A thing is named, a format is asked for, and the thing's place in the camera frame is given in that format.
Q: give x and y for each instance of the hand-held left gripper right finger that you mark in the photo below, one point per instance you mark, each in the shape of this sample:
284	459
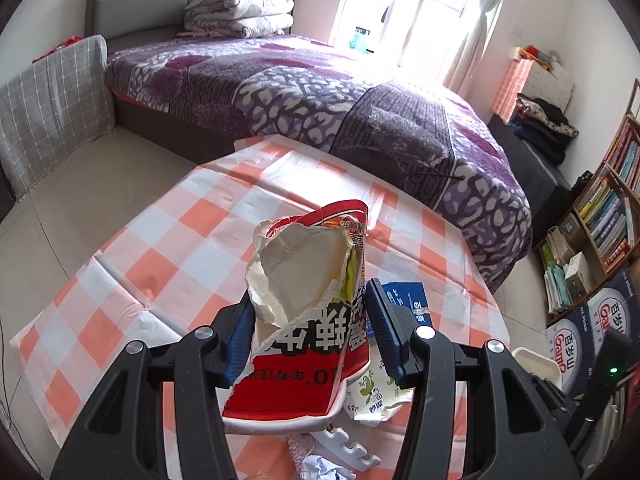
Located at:
382	330

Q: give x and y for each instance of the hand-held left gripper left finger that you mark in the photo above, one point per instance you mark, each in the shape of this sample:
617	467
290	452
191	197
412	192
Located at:
242	340

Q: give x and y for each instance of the torn red noodle cup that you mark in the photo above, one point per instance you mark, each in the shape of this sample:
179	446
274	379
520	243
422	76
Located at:
300	375

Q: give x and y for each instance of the green and white wrapper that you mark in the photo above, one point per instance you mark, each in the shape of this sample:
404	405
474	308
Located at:
372	397

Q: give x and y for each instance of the white trash bin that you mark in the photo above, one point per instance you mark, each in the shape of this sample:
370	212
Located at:
535	360

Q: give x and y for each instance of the white paper ball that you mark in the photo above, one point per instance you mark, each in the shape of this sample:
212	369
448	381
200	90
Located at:
325	470

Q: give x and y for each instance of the blue water bottle carton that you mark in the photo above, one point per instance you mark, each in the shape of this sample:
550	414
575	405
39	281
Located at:
575	350
617	310

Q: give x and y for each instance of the blue box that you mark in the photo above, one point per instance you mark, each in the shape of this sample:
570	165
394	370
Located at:
405	295

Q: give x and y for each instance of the white plastic holder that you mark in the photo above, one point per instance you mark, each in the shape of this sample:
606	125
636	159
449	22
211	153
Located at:
350	447

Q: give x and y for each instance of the orange checked tablecloth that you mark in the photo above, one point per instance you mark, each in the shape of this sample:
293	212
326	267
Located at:
200	220

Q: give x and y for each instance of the shelved books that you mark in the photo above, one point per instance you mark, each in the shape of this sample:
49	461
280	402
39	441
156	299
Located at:
607	215

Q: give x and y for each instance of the black bag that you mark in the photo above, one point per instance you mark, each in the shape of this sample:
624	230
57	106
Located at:
581	182

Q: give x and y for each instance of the wooden bookshelf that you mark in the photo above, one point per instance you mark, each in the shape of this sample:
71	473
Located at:
597	170

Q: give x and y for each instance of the black ottoman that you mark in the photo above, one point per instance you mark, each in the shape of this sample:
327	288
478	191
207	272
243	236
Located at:
530	170

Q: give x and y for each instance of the pile of dark clothes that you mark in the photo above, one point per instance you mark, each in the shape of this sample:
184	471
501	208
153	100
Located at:
545	125

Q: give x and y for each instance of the bed with purple quilt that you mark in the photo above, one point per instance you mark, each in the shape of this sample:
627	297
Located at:
300	85

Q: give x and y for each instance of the pink checked cloth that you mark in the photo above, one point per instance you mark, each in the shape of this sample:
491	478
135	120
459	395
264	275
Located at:
510	85

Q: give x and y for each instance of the white quilted storage box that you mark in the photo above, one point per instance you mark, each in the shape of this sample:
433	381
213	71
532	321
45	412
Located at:
550	85

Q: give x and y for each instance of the grey checked cloth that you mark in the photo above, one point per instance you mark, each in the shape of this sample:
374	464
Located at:
50	110

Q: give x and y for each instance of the red and yellow toys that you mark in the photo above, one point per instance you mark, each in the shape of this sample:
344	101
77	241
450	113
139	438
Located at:
535	52

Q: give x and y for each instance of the white curtain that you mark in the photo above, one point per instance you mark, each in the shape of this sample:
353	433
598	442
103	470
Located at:
480	25

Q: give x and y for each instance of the window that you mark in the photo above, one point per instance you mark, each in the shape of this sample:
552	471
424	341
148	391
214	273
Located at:
400	10

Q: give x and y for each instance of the folded white quilt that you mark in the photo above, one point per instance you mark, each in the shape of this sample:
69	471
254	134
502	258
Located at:
240	10

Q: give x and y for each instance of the red cloth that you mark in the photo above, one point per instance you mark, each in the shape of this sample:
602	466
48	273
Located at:
70	42

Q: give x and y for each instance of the dark bed frame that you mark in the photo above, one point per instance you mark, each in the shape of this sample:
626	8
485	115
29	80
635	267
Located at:
140	5

